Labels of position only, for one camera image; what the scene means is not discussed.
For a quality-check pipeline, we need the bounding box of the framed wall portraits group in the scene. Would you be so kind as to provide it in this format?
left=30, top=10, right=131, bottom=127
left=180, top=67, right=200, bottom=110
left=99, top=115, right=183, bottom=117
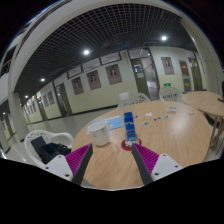
left=24, top=55, right=176, bottom=115

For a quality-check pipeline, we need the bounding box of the white plastic armchair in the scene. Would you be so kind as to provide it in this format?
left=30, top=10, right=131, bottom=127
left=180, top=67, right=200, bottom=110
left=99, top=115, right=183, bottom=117
left=23, top=129, right=75, bottom=170

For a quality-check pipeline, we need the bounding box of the clear blue-labelled water bottle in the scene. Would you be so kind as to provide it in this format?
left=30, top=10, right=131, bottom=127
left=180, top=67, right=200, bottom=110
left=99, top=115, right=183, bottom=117
left=122, top=111, right=141, bottom=150

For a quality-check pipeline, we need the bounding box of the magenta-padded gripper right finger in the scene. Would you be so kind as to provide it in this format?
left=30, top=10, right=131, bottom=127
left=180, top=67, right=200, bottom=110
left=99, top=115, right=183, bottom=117
left=130, top=143, right=184, bottom=186

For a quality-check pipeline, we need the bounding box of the dark open doorway frame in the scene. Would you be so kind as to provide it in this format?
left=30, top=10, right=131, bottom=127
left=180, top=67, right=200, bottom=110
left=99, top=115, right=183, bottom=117
left=127, top=57, right=161, bottom=101

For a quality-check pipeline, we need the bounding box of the row of small dark pieces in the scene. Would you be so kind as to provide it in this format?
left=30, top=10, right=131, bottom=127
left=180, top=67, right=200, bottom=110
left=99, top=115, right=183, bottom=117
left=152, top=114, right=171, bottom=122

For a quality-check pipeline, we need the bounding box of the round ceiling lights group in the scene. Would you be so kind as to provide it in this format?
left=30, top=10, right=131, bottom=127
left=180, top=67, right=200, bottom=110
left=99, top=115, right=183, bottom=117
left=23, top=33, right=170, bottom=100

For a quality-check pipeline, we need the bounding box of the white plastic lattice chair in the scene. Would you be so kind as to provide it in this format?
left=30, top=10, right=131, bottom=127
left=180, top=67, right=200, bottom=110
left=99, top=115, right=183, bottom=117
left=158, top=85, right=184, bottom=103
left=117, top=92, right=151, bottom=110

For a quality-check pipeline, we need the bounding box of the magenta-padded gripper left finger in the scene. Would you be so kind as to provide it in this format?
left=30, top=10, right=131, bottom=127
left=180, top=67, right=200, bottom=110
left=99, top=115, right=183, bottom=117
left=43, top=143, right=94, bottom=186

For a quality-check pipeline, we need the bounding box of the black bag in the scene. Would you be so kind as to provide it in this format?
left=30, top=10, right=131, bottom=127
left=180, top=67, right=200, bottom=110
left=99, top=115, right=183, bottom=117
left=30, top=135, right=72, bottom=165

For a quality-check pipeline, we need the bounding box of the white mug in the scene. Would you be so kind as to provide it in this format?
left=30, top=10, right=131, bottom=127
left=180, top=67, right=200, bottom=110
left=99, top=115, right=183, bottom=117
left=86, top=120, right=112, bottom=148

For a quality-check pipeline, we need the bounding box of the round wooden side table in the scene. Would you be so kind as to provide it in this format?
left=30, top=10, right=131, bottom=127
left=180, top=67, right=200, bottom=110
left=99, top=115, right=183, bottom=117
left=181, top=90, right=224, bottom=148

